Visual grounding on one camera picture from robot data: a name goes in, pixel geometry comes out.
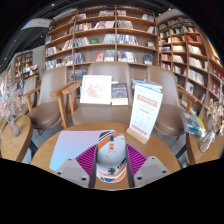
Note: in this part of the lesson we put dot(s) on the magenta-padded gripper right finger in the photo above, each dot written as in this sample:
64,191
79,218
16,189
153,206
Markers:
136,160

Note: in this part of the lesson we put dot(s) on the white orange patterned computer mouse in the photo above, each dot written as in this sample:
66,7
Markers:
111,155

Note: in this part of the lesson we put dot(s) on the round wooden side table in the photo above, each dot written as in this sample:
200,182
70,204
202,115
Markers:
206,156

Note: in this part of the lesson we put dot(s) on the light blue book stack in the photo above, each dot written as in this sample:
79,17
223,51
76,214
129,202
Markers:
146,84

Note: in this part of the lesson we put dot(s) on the pink blue gradient mouse pad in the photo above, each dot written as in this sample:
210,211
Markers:
70,146

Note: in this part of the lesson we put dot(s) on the wide wooden bookshelf with books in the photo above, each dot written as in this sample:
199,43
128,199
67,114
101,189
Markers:
100,36

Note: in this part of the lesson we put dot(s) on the stack of colourful books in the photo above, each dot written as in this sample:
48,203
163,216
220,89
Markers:
193,124

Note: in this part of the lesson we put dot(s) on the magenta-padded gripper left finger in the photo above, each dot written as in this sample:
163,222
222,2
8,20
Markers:
85,160

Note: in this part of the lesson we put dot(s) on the small distant bookshelf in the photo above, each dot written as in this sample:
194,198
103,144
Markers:
26,66

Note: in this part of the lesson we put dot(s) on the paper sign in wooden stand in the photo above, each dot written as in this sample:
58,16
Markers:
145,111

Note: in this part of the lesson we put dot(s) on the white framed floral picture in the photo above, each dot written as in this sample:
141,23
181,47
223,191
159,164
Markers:
96,90

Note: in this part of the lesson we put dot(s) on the dark cover book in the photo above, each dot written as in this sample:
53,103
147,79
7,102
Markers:
119,93

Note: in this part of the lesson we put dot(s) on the curved wooden bookshelf with books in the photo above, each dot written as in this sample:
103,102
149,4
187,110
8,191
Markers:
186,50

